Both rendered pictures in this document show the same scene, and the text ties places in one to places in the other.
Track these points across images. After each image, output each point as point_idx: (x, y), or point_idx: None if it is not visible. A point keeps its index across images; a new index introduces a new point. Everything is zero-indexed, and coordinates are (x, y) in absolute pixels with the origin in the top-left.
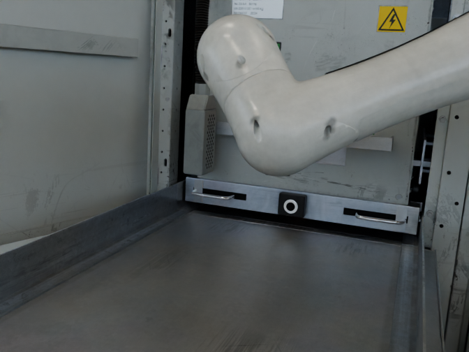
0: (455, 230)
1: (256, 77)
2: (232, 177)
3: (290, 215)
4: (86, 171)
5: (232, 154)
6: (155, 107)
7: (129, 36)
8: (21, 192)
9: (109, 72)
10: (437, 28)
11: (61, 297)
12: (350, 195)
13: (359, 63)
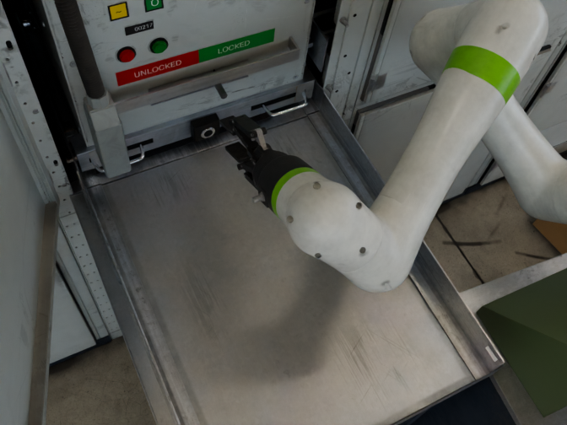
0: (346, 89)
1: (377, 255)
2: (129, 129)
3: (207, 137)
4: (23, 255)
5: (125, 112)
6: (26, 130)
7: None
8: (19, 344)
9: None
10: (446, 102)
11: (213, 406)
12: (253, 93)
13: (418, 180)
